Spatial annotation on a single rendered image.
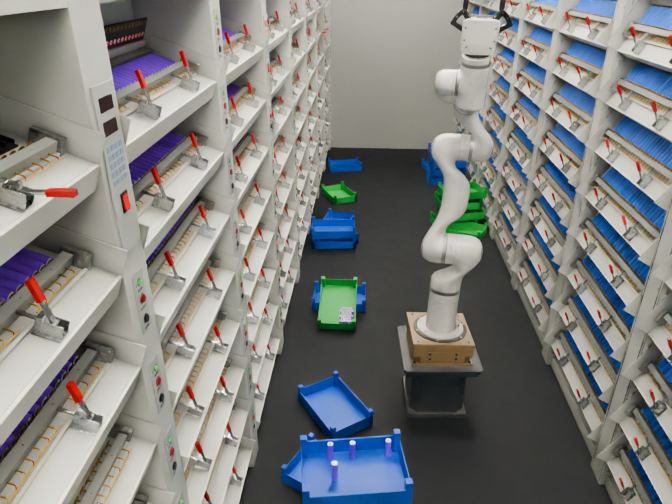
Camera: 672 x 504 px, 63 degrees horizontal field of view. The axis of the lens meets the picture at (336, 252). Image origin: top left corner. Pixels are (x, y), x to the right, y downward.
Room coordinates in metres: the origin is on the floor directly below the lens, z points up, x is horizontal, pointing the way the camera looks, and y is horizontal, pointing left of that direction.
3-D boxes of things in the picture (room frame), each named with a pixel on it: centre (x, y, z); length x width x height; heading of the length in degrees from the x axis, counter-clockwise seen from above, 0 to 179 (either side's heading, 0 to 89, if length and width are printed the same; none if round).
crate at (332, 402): (1.80, 0.01, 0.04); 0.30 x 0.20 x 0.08; 31
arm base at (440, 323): (1.89, -0.44, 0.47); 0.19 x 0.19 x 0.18
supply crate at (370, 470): (1.11, -0.05, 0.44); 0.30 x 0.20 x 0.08; 95
